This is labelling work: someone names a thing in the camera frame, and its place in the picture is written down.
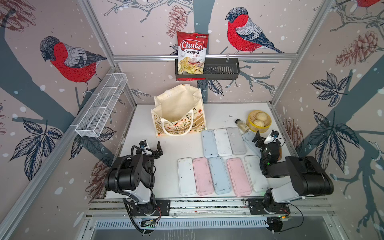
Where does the cream pencil case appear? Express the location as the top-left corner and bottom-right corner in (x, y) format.
(227, 127), (247, 155)

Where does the white pencil case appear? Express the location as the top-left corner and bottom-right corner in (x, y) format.
(177, 158), (197, 196)
(214, 129), (233, 157)

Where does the cream canvas tote bag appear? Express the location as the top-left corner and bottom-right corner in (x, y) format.
(151, 85), (207, 138)

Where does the light blue pencil case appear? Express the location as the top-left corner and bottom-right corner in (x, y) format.
(202, 130), (219, 158)

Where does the pink pencil case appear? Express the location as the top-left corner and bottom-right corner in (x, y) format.
(193, 158), (214, 196)

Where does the grey pencil case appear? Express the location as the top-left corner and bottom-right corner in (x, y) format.
(242, 131), (261, 158)

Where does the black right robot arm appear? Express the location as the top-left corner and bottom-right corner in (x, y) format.
(252, 131), (334, 207)

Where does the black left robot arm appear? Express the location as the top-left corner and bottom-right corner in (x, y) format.
(104, 140), (164, 208)

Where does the red Chuba cassava chips bag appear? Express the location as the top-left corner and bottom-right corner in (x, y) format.
(176, 32), (209, 81)

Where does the steamed bun lower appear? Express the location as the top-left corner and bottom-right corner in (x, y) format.
(253, 119), (265, 128)

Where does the steamed bun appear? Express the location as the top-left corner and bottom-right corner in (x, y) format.
(256, 112), (268, 122)
(253, 119), (265, 128)

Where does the yellow bamboo steamer basket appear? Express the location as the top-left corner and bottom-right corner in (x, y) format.
(246, 110), (272, 133)

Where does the glass spice jar black lid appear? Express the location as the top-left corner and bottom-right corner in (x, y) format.
(235, 119), (250, 133)

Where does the steamed bun upper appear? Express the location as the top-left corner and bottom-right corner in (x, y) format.
(256, 112), (268, 122)

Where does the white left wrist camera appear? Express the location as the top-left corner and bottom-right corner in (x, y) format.
(139, 140), (148, 152)

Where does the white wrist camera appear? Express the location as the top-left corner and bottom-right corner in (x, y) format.
(139, 140), (148, 152)
(264, 130), (280, 144)

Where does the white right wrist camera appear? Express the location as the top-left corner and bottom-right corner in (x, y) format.
(264, 130), (280, 144)

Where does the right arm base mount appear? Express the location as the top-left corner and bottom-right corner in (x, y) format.
(245, 198), (291, 216)

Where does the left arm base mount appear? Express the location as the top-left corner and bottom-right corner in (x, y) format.
(129, 196), (171, 217)

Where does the white wire mesh shelf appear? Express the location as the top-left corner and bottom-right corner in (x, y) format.
(75, 73), (128, 138)

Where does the black wall-mounted basket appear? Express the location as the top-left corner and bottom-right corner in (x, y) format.
(175, 58), (240, 81)

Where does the aluminium front rail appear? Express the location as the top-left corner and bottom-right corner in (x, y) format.
(85, 198), (315, 219)

